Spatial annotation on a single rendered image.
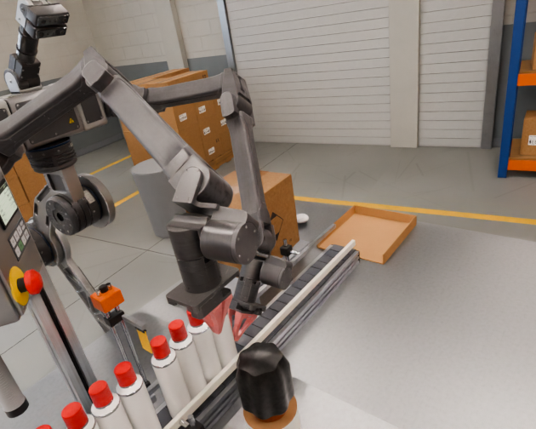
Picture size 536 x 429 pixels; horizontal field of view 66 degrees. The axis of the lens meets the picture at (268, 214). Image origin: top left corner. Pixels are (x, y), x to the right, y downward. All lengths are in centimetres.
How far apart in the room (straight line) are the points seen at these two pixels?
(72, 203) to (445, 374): 117
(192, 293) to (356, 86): 466
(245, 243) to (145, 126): 30
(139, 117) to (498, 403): 92
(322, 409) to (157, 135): 64
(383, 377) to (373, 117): 432
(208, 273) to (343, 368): 58
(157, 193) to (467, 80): 329
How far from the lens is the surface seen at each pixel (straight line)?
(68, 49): 744
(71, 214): 146
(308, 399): 98
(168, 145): 68
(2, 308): 71
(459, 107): 497
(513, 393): 110
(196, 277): 61
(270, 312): 120
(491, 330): 123
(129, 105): 80
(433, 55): 490
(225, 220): 56
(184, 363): 94
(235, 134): 112
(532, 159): 426
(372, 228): 164
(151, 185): 350
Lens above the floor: 163
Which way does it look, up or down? 26 degrees down
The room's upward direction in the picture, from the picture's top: 9 degrees counter-clockwise
